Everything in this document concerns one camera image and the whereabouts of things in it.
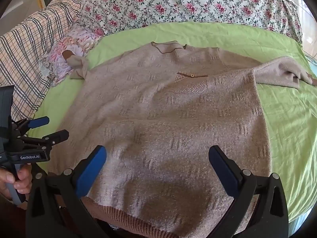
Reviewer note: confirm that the plaid striped blanket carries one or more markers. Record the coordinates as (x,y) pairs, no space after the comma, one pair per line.
(24,49)

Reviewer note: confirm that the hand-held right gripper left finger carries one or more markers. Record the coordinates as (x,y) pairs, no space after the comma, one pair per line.
(90,171)

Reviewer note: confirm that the ruffled floral pillow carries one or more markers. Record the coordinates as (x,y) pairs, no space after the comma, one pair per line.
(83,38)

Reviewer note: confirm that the person's left hand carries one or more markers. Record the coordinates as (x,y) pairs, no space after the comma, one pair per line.
(23,178)

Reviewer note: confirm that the light green bed sheet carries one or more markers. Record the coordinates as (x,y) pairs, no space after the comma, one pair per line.
(284,109)

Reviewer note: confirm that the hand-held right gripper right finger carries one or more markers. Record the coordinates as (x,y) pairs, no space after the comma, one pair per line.
(223,171)

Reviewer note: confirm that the pink floral quilt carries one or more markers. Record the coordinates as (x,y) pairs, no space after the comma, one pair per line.
(173,2)

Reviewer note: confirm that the beige knit sweater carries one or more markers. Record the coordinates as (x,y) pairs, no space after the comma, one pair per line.
(161,116)

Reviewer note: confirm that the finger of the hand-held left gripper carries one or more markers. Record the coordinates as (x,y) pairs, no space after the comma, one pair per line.
(55,136)
(38,122)

